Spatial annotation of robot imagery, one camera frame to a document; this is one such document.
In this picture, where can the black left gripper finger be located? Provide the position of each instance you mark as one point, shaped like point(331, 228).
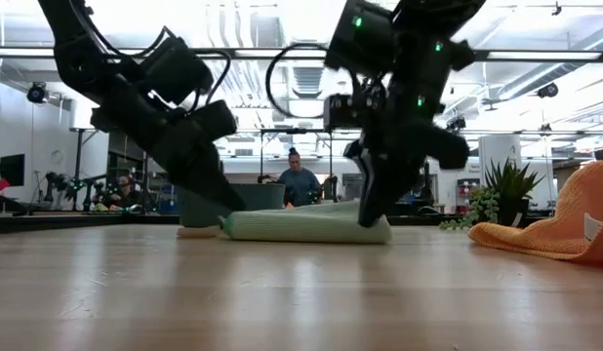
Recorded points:
point(209, 185)

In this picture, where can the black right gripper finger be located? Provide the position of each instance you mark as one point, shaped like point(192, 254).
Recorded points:
point(384, 190)

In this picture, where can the sage green microfiber towel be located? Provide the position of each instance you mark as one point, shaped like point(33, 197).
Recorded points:
point(306, 229)

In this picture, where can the orange microfiber towel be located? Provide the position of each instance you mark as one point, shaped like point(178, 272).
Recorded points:
point(550, 239)

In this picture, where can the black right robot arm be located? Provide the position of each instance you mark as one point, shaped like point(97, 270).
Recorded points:
point(418, 58)

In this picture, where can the blue-grey plastic bin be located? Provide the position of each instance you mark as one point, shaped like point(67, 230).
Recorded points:
point(262, 197)

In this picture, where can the person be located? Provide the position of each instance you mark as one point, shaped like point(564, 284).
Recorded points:
point(299, 185)
point(123, 195)

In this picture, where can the small green succulent plant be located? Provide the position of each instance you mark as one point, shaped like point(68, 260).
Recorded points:
point(511, 190)

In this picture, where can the black ceiling spotlight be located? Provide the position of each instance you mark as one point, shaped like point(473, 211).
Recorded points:
point(548, 90)
point(36, 92)

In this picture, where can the black computer monitor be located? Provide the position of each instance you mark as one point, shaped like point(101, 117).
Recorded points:
point(11, 170)

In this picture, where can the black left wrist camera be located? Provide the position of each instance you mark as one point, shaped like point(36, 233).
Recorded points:
point(177, 68)

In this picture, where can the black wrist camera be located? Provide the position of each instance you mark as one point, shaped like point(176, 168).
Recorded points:
point(340, 112)
point(177, 68)

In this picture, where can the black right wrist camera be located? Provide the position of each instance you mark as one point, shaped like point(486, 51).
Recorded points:
point(340, 112)

